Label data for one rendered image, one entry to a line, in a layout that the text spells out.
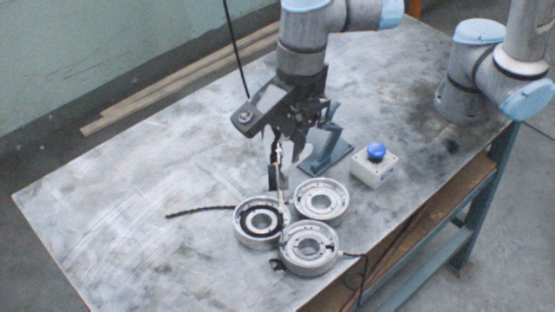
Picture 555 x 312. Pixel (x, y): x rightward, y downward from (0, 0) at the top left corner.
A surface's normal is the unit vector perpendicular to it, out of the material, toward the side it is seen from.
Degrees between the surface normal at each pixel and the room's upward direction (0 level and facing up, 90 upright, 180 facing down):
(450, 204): 0
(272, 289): 0
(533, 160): 0
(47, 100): 90
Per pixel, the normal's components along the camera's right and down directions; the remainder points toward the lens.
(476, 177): -0.01, -0.72
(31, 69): 0.67, 0.51
